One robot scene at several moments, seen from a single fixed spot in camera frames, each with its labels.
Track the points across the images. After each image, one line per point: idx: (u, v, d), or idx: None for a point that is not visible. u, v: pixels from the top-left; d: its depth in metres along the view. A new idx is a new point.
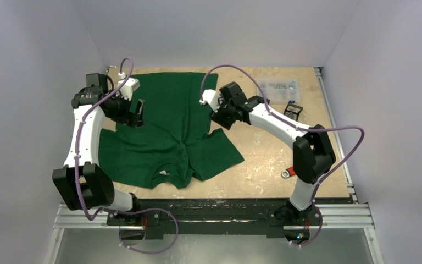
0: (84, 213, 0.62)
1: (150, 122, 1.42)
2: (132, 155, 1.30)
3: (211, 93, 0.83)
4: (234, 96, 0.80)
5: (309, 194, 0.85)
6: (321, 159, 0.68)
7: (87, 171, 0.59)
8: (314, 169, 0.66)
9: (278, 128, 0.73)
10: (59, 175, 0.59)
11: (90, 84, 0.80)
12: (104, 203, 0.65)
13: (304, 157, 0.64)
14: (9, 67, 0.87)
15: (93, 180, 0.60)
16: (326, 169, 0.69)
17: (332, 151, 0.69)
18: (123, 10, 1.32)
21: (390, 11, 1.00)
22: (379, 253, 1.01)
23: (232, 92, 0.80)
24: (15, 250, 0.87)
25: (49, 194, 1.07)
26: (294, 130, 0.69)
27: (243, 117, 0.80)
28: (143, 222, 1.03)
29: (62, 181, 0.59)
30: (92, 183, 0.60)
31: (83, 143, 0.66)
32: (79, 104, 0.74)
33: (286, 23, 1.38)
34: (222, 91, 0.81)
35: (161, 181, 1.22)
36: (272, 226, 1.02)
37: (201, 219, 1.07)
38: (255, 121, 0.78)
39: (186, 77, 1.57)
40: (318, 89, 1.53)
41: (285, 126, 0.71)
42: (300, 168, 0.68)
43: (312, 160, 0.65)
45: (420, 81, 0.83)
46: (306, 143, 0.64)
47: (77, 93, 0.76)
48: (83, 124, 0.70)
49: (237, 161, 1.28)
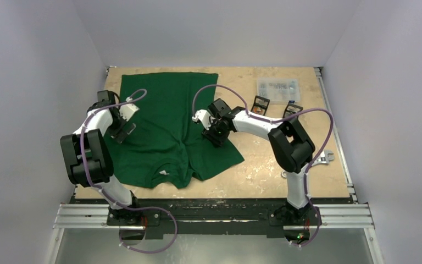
0: (86, 172, 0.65)
1: (150, 122, 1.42)
2: (132, 155, 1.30)
3: (202, 112, 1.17)
4: (220, 110, 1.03)
5: (301, 190, 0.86)
6: (301, 147, 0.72)
7: (90, 134, 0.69)
8: (293, 157, 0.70)
9: (255, 127, 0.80)
10: (66, 137, 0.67)
11: (100, 100, 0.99)
12: (105, 170, 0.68)
13: (280, 146, 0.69)
14: (9, 67, 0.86)
15: (96, 139, 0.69)
16: (307, 155, 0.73)
17: (310, 138, 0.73)
18: (123, 10, 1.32)
21: (390, 11, 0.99)
22: (379, 253, 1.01)
23: (217, 107, 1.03)
24: (15, 249, 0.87)
25: (49, 194, 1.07)
26: (269, 125, 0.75)
27: (229, 126, 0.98)
28: (143, 222, 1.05)
29: (68, 142, 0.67)
30: (94, 144, 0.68)
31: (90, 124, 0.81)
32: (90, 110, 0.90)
33: (286, 23, 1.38)
34: (210, 108, 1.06)
35: (162, 181, 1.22)
36: (272, 226, 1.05)
37: (202, 219, 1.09)
38: (240, 126, 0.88)
39: (186, 77, 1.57)
40: (318, 89, 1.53)
41: (260, 124, 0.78)
42: (281, 158, 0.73)
43: (290, 149, 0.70)
45: (419, 81, 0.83)
46: (281, 132, 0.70)
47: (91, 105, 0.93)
48: (94, 114, 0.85)
49: (237, 161, 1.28)
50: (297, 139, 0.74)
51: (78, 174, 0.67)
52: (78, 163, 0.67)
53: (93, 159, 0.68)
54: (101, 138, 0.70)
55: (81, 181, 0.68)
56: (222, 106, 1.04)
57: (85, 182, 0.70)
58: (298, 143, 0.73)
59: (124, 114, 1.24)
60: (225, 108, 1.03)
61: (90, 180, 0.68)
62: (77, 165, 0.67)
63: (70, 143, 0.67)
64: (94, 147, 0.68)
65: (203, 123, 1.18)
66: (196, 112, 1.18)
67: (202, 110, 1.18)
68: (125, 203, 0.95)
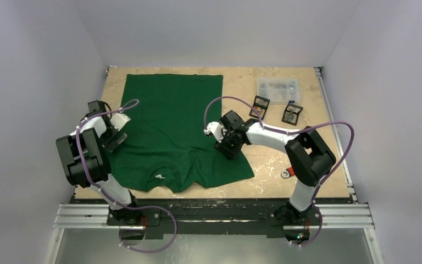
0: (85, 170, 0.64)
1: (151, 122, 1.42)
2: (128, 158, 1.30)
3: (214, 124, 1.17)
4: (233, 122, 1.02)
5: (311, 196, 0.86)
6: (322, 160, 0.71)
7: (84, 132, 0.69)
8: (312, 169, 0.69)
9: (271, 138, 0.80)
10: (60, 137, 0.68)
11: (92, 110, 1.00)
12: (104, 168, 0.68)
13: (298, 158, 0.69)
14: (9, 66, 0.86)
15: (91, 137, 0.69)
16: (327, 169, 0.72)
17: (329, 150, 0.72)
18: (123, 10, 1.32)
21: (390, 11, 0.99)
22: (379, 253, 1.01)
23: (231, 119, 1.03)
24: (15, 249, 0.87)
25: (49, 194, 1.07)
26: (286, 136, 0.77)
27: (243, 138, 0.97)
28: (143, 222, 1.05)
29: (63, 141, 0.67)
30: (90, 142, 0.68)
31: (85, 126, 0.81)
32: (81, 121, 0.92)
33: (285, 23, 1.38)
34: (223, 121, 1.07)
35: (157, 185, 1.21)
36: (272, 226, 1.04)
37: (202, 219, 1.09)
38: (254, 139, 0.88)
39: (190, 79, 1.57)
40: (318, 89, 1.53)
41: (276, 135, 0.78)
42: (300, 171, 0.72)
43: (309, 161, 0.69)
45: (419, 81, 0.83)
46: (298, 144, 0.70)
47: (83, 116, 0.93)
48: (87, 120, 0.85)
49: (246, 176, 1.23)
50: (316, 151, 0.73)
51: (77, 174, 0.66)
52: (75, 162, 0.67)
53: (90, 157, 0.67)
54: (96, 136, 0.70)
55: (80, 181, 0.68)
56: (236, 119, 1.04)
57: (85, 182, 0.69)
58: (317, 155, 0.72)
59: (116, 124, 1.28)
60: (238, 120, 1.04)
61: (90, 179, 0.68)
62: (74, 165, 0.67)
63: (66, 143, 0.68)
64: (90, 146, 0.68)
65: (215, 136, 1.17)
66: (208, 125, 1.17)
67: (214, 122, 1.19)
68: (125, 202, 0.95)
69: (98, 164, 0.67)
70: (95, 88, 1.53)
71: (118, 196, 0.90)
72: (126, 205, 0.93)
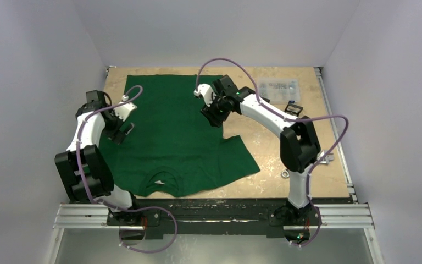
0: (89, 196, 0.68)
1: (151, 124, 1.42)
2: (128, 162, 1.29)
3: (205, 86, 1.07)
4: (226, 87, 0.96)
5: (303, 190, 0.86)
6: (307, 149, 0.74)
7: (86, 153, 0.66)
8: (299, 158, 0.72)
9: (266, 119, 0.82)
10: (60, 158, 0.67)
11: (90, 101, 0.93)
12: (107, 190, 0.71)
13: (290, 146, 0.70)
14: (9, 67, 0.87)
15: (93, 159, 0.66)
16: (311, 157, 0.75)
17: (317, 141, 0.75)
18: (123, 9, 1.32)
21: (390, 11, 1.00)
22: (379, 253, 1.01)
23: (223, 84, 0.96)
24: (15, 249, 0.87)
25: (49, 194, 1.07)
26: (282, 121, 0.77)
27: (234, 107, 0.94)
28: (143, 222, 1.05)
29: (64, 163, 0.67)
30: (92, 164, 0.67)
31: (84, 134, 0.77)
32: (81, 113, 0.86)
33: (285, 23, 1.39)
34: (215, 84, 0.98)
35: (156, 190, 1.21)
36: (272, 226, 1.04)
37: (202, 219, 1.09)
38: (246, 111, 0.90)
39: (191, 80, 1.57)
40: (318, 89, 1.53)
41: (273, 118, 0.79)
42: (287, 158, 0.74)
43: (298, 149, 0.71)
45: (419, 81, 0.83)
46: (293, 133, 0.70)
47: (81, 105, 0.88)
48: (85, 121, 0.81)
49: (253, 170, 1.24)
50: (305, 140, 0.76)
51: (79, 192, 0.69)
52: (77, 181, 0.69)
53: (94, 178, 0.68)
54: (99, 155, 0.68)
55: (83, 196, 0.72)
56: (229, 83, 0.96)
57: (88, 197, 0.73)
58: (305, 145, 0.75)
59: (121, 114, 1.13)
60: (231, 85, 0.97)
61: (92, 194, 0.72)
62: (76, 185, 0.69)
63: (66, 164, 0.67)
64: (93, 168, 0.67)
65: (204, 99, 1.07)
66: (198, 86, 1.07)
67: (205, 84, 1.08)
68: (126, 205, 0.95)
69: (101, 186, 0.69)
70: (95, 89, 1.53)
71: (119, 202, 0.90)
72: (126, 209, 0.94)
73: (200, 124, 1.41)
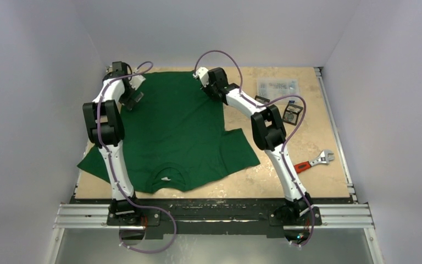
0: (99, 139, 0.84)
1: (153, 122, 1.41)
2: (131, 159, 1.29)
3: (204, 70, 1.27)
4: (218, 80, 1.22)
5: (287, 174, 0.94)
6: (274, 132, 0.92)
7: (107, 104, 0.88)
8: (265, 138, 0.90)
9: (243, 106, 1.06)
10: (87, 106, 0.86)
11: (115, 69, 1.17)
12: (116, 138, 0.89)
13: (257, 126, 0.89)
14: (7, 67, 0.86)
15: (112, 108, 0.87)
16: (278, 138, 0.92)
17: (282, 126, 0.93)
18: (123, 9, 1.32)
21: (390, 11, 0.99)
22: (379, 253, 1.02)
23: (217, 76, 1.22)
24: (15, 249, 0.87)
25: (49, 194, 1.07)
26: (254, 108, 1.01)
27: (222, 99, 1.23)
28: (143, 222, 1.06)
29: (88, 109, 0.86)
30: (111, 112, 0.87)
31: (107, 93, 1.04)
32: (106, 78, 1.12)
33: (285, 23, 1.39)
34: (210, 75, 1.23)
35: (164, 186, 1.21)
36: (272, 226, 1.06)
37: (202, 219, 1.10)
38: (230, 101, 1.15)
39: (191, 80, 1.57)
40: (318, 89, 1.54)
41: (247, 105, 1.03)
42: (257, 137, 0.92)
43: (265, 131, 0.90)
45: (418, 82, 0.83)
46: (261, 117, 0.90)
47: (107, 74, 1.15)
48: (109, 84, 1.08)
49: (252, 163, 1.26)
50: (273, 125, 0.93)
51: (95, 136, 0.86)
52: (95, 126, 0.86)
53: (109, 125, 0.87)
54: (116, 108, 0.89)
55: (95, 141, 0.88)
56: (222, 77, 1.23)
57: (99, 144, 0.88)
58: (273, 128, 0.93)
59: (133, 83, 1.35)
60: (223, 79, 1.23)
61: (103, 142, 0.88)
62: (95, 128, 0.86)
63: (91, 110, 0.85)
64: (110, 115, 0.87)
65: (201, 81, 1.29)
66: (198, 69, 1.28)
67: (204, 68, 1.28)
68: (127, 192, 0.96)
69: (115, 131, 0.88)
70: (96, 89, 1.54)
71: (122, 176, 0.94)
72: (123, 193, 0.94)
73: (203, 124, 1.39)
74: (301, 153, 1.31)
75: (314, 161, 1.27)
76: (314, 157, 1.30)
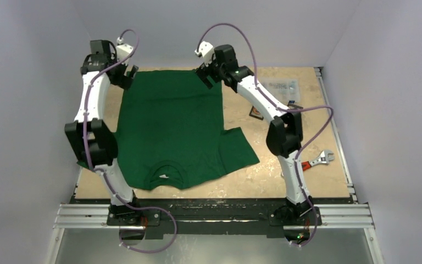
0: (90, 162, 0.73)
1: (152, 120, 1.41)
2: (130, 158, 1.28)
3: (209, 47, 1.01)
4: (227, 61, 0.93)
5: (295, 180, 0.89)
6: (292, 137, 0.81)
7: (94, 125, 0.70)
8: (282, 146, 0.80)
9: (258, 102, 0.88)
10: (69, 128, 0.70)
11: (94, 51, 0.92)
12: (109, 157, 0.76)
13: (276, 132, 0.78)
14: (8, 67, 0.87)
15: (99, 128, 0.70)
16: (295, 143, 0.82)
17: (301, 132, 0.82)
18: (123, 9, 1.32)
21: (390, 11, 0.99)
22: (379, 253, 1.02)
23: (226, 56, 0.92)
24: (15, 249, 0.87)
25: (49, 194, 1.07)
26: (274, 109, 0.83)
27: (229, 84, 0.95)
28: (143, 222, 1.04)
29: (72, 132, 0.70)
30: (99, 132, 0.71)
31: (91, 103, 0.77)
32: (87, 71, 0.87)
33: (285, 24, 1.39)
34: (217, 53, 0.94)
35: (161, 184, 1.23)
36: (272, 225, 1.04)
37: (202, 219, 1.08)
38: (240, 89, 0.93)
39: (192, 79, 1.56)
40: (318, 89, 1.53)
41: (266, 104, 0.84)
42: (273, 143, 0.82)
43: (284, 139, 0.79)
45: (418, 82, 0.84)
46: (281, 124, 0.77)
47: (85, 62, 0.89)
48: (92, 86, 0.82)
49: (252, 163, 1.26)
50: (292, 128, 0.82)
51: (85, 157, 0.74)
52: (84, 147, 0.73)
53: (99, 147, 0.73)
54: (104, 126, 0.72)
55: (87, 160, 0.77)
56: (231, 58, 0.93)
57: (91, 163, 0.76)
58: (291, 132, 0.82)
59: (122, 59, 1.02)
60: (234, 61, 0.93)
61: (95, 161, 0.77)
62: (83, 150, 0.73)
63: (75, 132, 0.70)
64: (99, 136, 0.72)
65: (204, 59, 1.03)
66: (201, 44, 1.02)
67: (209, 43, 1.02)
68: (125, 198, 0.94)
69: (106, 151, 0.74)
70: None
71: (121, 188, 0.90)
72: (124, 201, 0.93)
73: (203, 124, 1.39)
74: (302, 153, 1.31)
75: (314, 161, 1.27)
76: (314, 157, 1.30)
